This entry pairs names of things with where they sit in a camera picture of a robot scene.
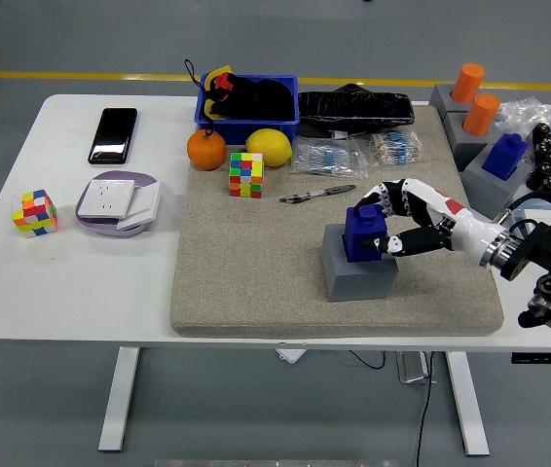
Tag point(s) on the black pouch with red tag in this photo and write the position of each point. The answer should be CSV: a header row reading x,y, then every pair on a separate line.
x,y
261,99

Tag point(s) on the white wall socket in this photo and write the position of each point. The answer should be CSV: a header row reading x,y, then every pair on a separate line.
x,y
106,198

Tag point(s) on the large clear bag of resistors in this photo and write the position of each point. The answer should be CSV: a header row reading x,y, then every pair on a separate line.
x,y
326,158

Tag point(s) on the grey-brown mat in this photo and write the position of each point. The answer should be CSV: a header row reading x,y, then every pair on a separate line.
x,y
256,272

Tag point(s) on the yellow flat item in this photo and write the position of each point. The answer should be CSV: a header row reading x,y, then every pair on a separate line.
x,y
219,71

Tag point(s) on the blue plastic bin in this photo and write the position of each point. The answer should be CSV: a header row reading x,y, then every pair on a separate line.
x,y
256,130

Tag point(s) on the yellow lemon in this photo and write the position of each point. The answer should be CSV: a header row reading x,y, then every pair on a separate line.
x,y
268,147

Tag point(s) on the blue square seal with plain knob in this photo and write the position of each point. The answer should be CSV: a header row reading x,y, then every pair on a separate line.
x,y
503,155

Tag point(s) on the black keyboard in plastic wrap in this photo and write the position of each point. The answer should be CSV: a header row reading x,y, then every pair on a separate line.
x,y
353,109

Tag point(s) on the black table control panel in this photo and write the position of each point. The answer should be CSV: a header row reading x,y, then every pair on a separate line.
x,y
548,358

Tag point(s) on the white table leg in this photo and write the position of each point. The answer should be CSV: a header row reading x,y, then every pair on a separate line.
x,y
120,399
467,404

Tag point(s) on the white wall switch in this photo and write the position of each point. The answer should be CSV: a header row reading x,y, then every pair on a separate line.
x,y
143,204

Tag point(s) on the multicolour puzzle cube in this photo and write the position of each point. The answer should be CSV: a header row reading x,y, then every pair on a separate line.
x,y
34,214
245,175

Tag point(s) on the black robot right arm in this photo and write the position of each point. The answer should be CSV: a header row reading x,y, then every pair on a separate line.
x,y
543,248

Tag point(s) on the grey seal holder block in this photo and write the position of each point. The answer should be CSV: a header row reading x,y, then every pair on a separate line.
x,y
492,192
358,284
441,99
465,148

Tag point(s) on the orange cylinder seal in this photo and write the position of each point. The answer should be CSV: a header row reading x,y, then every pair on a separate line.
x,y
467,82
480,114

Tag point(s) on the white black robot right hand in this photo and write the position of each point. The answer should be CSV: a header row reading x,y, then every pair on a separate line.
x,y
465,228

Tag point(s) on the black smartphone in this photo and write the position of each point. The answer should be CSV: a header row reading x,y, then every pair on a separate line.
x,y
112,136

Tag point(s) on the small clear bag of resistors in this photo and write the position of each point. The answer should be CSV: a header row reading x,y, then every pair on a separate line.
x,y
397,148

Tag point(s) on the black silver pen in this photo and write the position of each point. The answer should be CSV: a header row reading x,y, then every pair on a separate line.
x,y
321,192

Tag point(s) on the clear crumpled plastic bag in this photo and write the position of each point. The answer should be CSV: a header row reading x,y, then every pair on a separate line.
x,y
524,114

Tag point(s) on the orange fruit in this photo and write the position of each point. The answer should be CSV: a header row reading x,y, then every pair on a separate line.
x,y
206,151

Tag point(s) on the purple dish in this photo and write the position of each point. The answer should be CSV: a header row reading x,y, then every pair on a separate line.
x,y
107,228

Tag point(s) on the blue square seal with notched knob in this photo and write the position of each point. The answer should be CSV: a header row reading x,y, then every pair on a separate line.
x,y
360,231

